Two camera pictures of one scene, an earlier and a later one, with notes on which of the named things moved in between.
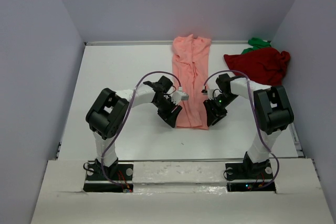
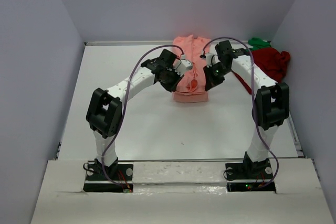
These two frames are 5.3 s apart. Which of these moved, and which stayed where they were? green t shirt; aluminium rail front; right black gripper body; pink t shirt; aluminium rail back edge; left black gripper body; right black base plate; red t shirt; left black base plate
Moved: left black gripper body; pink t shirt; right black gripper body
Stayed: aluminium rail front; green t shirt; red t shirt; aluminium rail back edge; right black base plate; left black base plate
